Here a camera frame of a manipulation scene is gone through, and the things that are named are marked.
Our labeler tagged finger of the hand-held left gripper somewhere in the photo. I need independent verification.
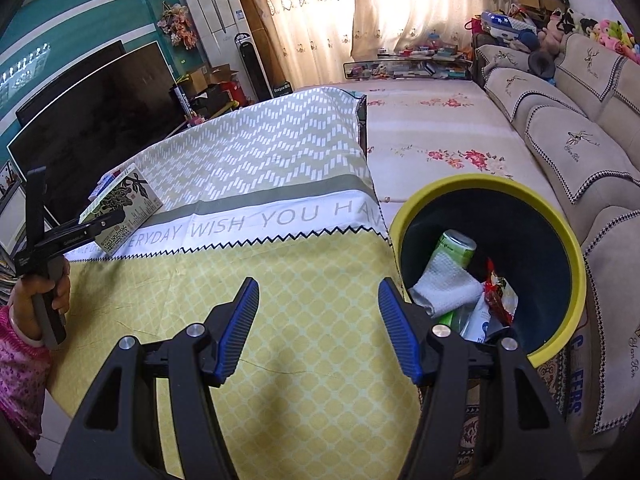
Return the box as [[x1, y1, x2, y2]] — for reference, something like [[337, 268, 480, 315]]
[[45, 211, 126, 257]]

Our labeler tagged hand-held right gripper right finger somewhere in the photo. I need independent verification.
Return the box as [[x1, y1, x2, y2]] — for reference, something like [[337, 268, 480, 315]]
[[377, 276, 586, 480]]

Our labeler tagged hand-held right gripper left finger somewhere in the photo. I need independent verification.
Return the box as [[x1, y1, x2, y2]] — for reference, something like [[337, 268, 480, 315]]
[[50, 276, 261, 480]]

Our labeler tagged printed cardboard box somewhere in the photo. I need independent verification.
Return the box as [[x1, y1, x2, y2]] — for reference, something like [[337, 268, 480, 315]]
[[79, 164, 163, 256]]

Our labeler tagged white towel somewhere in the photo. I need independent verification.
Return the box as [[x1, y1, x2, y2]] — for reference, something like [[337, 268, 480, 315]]
[[409, 252, 483, 318]]

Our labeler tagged white blue packet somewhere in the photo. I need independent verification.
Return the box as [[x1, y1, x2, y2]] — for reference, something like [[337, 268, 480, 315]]
[[459, 292, 511, 343]]

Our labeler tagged green can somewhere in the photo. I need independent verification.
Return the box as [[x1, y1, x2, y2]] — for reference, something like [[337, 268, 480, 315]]
[[430, 229, 478, 268]]

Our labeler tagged red snack packet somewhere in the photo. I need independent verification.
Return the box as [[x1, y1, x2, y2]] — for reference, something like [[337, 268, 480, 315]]
[[481, 259, 521, 326]]

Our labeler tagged yellow rimmed dark trash bin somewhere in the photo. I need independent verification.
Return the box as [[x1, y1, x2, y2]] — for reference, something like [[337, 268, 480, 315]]
[[389, 174, 587, 368]]

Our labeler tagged person's left forearm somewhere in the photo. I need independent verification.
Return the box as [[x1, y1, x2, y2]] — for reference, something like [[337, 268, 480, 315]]
[[0, 305, 53, 443]]

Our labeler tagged person's left hand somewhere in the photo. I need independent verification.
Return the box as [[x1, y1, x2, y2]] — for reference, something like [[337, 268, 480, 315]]
[[7, 259, 72, 345]]

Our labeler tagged yellow and white tablecloth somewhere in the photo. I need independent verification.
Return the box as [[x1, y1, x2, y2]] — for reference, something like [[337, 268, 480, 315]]
[[47, 87, 426, 480]]

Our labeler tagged black flat television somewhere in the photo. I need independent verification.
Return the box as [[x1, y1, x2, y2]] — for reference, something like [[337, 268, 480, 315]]
[[6, 39, 188, 226]]

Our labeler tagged open cardboard box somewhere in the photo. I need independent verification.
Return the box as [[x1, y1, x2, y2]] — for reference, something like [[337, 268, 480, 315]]
[[187, 65, 238, 97]]

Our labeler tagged artificial flower decoration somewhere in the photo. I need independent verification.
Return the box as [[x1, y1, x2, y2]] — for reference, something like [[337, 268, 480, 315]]
[[157, 2, 198, 51]]

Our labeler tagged black tower fan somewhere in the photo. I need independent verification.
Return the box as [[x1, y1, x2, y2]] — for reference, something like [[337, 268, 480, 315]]
[[235, 32, 273, 103]]

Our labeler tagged small black box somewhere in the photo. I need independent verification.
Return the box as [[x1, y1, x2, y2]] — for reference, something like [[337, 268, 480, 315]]
[[272, 80, 296, 106]]

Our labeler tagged white standing air conditioner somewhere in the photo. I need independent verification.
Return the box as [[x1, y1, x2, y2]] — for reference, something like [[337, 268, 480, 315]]
[[181, 0, 258, 103]]

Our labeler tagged beige sectional sofa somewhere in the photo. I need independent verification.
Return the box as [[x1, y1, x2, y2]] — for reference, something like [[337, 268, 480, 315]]
[[472, 32, 640, 451]]

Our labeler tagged low glass table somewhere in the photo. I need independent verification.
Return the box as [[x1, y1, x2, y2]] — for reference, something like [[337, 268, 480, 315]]
[[342, 45, 473, 82]]

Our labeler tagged beige sheer curtain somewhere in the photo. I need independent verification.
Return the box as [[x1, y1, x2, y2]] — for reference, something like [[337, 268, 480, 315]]
[[237, 0, 516, 91]]

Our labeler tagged pile of toys and bags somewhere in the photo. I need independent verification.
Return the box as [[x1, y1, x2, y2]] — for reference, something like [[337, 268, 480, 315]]
[[465, 7, 541, 53]]

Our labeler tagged row of plush toys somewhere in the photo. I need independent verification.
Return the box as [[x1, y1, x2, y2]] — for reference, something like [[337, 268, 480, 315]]
[[537, 7, 640, 63]]

